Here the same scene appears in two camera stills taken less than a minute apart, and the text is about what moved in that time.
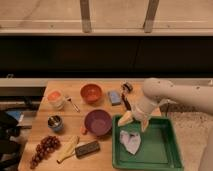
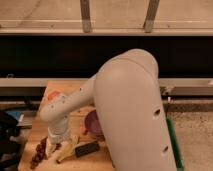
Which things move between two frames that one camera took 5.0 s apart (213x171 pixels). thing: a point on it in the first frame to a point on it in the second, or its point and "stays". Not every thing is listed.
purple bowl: [98, 122] stays
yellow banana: [69, 150] stays
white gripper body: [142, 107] to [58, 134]
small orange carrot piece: [83, 129] stays
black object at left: [10, 151] stays
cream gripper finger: [144, 124] to [49, 149]
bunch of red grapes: [48, 144] stays
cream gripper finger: [127, 118] to [73, 140]
